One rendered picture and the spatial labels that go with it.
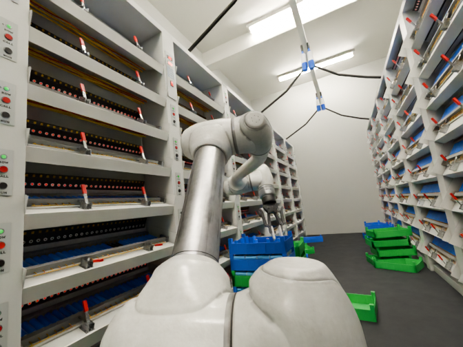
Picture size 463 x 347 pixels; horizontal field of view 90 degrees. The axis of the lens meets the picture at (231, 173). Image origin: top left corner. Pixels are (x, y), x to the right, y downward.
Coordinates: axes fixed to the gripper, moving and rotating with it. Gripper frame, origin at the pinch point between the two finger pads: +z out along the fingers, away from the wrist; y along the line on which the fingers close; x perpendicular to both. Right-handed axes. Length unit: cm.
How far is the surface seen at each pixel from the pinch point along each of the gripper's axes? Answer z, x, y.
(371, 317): 41, 23, 43
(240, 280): 17.2, 15.1, -20.6
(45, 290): 21, -40, -79
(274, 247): 7.1, -0.9, -3.0
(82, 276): 17, -33, -74
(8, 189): -1, -59, -83
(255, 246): 4.6, 3.3, -11.2
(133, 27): -106, -51, -65
